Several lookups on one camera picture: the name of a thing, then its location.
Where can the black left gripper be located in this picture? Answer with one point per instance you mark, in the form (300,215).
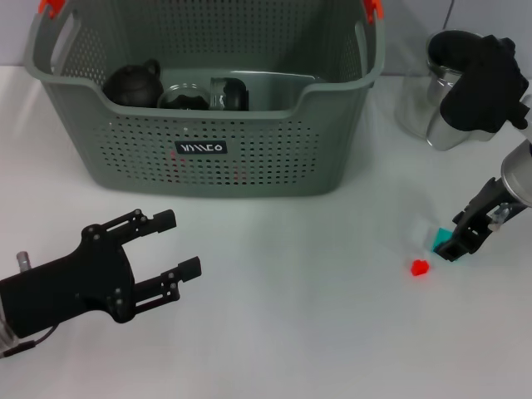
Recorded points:
(70,282)

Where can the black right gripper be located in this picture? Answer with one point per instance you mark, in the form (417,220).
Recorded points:
(482,208)

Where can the teal square plate brick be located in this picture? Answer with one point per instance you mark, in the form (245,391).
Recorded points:
(440,239)

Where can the grey perforated storage bin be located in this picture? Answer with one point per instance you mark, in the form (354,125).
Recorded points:
(249,158)

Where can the orange bin clip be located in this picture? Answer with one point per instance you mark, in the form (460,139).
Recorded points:
(373,9)
(52,7)

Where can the silver angled gripper plug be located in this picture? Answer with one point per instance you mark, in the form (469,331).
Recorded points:
(498,218)

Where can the silver straight gripper plug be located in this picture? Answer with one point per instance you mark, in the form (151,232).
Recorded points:
(23,261)

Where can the glass pitcher black lid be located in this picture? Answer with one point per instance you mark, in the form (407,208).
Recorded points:
(415,104)

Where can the dark clay teapot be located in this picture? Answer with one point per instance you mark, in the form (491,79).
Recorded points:
(133,87)

